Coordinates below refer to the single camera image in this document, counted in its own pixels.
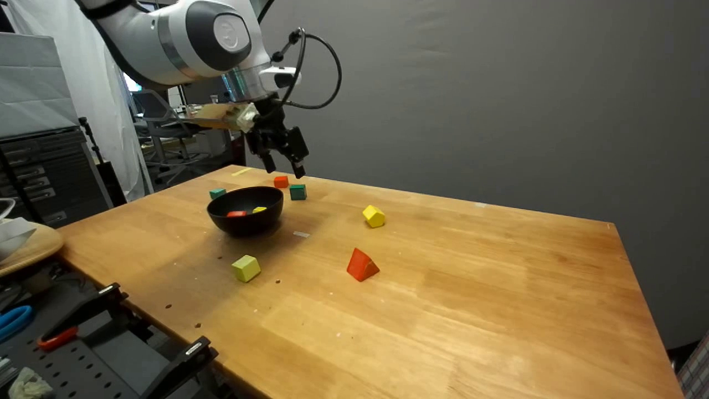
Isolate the blue handled tool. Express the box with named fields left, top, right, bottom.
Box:
left=0, top=307, right=33, bottom=342

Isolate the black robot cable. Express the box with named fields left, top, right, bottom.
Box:
left=269, top=27, right=347, bottom=114

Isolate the red cube block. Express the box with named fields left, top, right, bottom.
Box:
left=274, top=176, right=290, bottom=189

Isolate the black equipment rack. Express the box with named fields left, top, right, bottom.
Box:
left=0, top=126, right=112, bottom=226

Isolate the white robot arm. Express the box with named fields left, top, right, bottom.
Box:
left=75, top=0, right=308, bottom=178

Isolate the black bowl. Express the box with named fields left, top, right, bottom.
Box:
left=206, top=187, right=283, bottom=238

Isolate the orange handled clamp upper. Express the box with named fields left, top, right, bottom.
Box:
left=35, top=283, right=126, bottom=353

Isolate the red triangular prism block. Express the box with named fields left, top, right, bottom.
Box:
left=348, top=249, right=379, bottom=282

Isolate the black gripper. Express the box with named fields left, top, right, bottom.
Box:
left=247, top=101, right=308, bottom=179

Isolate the round wooden side board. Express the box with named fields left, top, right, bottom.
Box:
left=0, top=224, right=64, bottom=278

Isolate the wrist camera on wooden mount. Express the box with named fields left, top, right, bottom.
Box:
left=185, top=103, right=259, bottom=134

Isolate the lime yellow block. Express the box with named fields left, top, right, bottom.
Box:
left=230, top=256, right=262, bottom=283

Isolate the black perforated tool board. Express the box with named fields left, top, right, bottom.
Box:
left=0, top=263, right=225, bottom=399

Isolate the green cube block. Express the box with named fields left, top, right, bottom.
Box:
left=208, top=189, right=227, bottom=199
left=289, top=184, right=308, bottom=199

